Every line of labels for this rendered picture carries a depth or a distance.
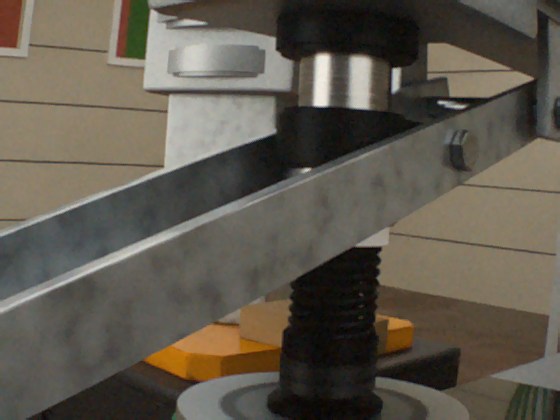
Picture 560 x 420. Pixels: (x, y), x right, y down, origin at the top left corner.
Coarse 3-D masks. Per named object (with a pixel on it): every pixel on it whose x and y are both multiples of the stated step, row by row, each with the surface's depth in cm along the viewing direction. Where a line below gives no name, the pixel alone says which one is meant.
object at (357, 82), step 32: (320, 64) 52; (352, 64) 51; (384, 64) 52; (320, 96) 52; (352, 96) 51; (384, 96) 52; (288, 128) 52; (320, 128) 50; (352, 128) 50; (384, 128) 50; (288, 160) 52; (320, 160) 50
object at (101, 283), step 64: (448, 128) 53; (512, 128) 61; (128, 192) 47; (192, 192) 51; (256, 192) 41; (320, 192) 43; (384, 192) 48; (0, 256) 41; (64, 256) 44; (128, 256) 34; (192, 256) 37; (256, 256) 40; (320, 256) 44; (0, 320) 29; (64, 320) 32; (128, 320) 34; (192, 320) 37; (0, 384) 29; (64, 384) 32
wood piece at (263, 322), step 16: (256, 304) 120; (272, 304) 121; (288, 304) 122; (240, 320) 119; (256, 320) 117; (272, 320) 115; (384, 320) 113; (240, 336) 119; (256, 336) 117; (272, 336) 115; (384, 336) 113
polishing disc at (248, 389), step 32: (224, 384) 60; (256, 384) 61; (384, 384) 62; (416, 384) 62; (192, 416) 51; (224, 416) 52; (256, 416) 52; (384, 416) 53; (416, 416) 53; (448, 416) 53
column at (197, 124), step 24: (192, 96) 129; (216, 96) 127; (240, 96) 126; (264, 96) 125; (168, 120) 130; (192, 120) 129; (216, 120) 128; (240, 120) 126; (264, 120) 125; (168, 144) 130; (192, 144) 129; (216, 144) 128; (288, 288) 138
